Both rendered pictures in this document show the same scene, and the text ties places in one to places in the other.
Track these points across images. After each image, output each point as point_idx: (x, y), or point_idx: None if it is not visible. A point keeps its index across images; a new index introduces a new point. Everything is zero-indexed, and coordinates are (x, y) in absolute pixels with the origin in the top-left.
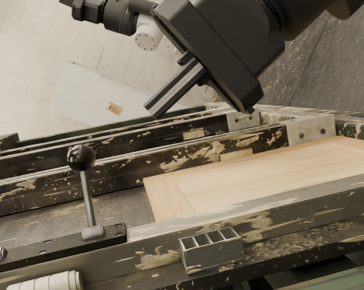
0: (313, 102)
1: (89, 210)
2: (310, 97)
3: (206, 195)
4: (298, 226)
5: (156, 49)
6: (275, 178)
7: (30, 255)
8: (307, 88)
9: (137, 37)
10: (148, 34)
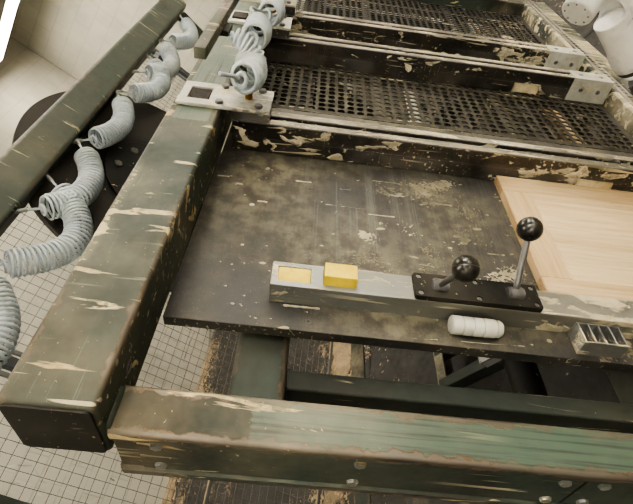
0: None
1: (520, 276)
2: None
3: (574, 249)
4: None
5: None
6: None
7: (471, 297)
8: None
9: (571, 4)
10: (589, 10)
